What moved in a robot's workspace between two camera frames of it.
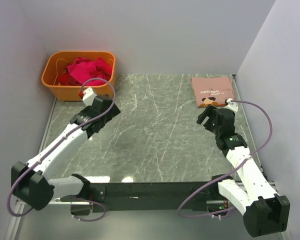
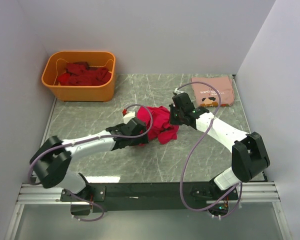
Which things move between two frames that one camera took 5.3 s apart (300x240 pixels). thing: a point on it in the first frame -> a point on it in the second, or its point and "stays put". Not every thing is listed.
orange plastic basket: x=57 y=63 stays put
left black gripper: x=113 y=112 -> x=143 y=139
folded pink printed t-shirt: x=211 y=91 stays put
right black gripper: x=210 y=111 -> x=173 y=121
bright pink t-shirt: x=84 y=70 -> x=157 y=120
